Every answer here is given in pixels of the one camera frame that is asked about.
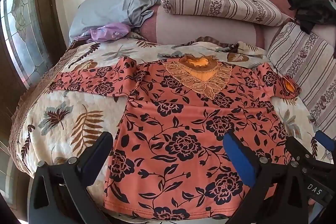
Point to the dark cloth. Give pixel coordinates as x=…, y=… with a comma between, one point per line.
x=312, y=11

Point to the orange floral shirt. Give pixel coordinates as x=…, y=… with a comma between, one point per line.
x=183, y=121

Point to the leaf print blanket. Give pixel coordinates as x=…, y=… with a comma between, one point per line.
x=65, y=108

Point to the stained glass window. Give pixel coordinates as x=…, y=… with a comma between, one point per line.
x=23, y=29

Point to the striped bolster pillow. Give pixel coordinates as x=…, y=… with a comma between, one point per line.
x=223, y=3

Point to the grey-blue pillow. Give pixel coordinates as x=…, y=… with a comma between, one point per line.
x=105, y=8

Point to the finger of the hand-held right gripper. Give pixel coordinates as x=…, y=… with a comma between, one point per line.
x=299, y=151
x=324, y=138

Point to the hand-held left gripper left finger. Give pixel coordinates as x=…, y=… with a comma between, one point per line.
x=101, y=145

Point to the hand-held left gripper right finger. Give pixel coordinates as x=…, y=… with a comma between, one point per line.
x=240, y=158

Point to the purple floral cloth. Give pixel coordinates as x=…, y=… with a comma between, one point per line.
x=107, y=33

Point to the striped floral pillow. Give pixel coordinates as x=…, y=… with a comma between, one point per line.
x=302, y=56

